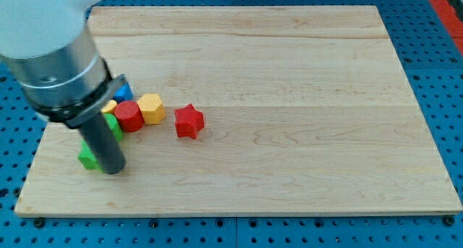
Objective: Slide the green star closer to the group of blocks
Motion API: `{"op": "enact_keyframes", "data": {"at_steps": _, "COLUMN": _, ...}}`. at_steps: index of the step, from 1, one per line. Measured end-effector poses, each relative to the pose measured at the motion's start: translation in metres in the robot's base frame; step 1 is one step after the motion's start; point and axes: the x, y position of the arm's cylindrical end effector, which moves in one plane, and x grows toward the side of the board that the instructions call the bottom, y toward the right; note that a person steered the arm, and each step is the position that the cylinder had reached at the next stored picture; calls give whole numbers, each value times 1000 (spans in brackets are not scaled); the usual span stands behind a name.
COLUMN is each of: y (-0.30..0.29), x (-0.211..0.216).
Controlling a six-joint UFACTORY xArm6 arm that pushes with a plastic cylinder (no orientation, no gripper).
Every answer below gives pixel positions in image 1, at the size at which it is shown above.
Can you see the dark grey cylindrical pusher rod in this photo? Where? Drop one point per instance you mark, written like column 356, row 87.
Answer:
column 103, row 144

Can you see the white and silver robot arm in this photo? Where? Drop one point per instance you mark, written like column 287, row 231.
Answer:
column 48, row 48

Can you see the red star block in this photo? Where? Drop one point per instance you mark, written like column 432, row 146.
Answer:
column 189, row 121

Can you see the green round block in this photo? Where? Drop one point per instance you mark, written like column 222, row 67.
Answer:
column 113, row 124

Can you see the small yellow block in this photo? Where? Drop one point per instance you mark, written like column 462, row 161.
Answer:
column 109, row 107

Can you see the red cylinder block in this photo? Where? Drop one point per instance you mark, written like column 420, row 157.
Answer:
column 129, row 116

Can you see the blue block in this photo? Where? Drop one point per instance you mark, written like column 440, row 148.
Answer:
column 124, row 93

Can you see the yellow hexagon block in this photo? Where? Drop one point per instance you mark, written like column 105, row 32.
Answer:
column 152, row 109

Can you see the wooden board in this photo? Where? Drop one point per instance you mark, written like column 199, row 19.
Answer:
column 307, row 112

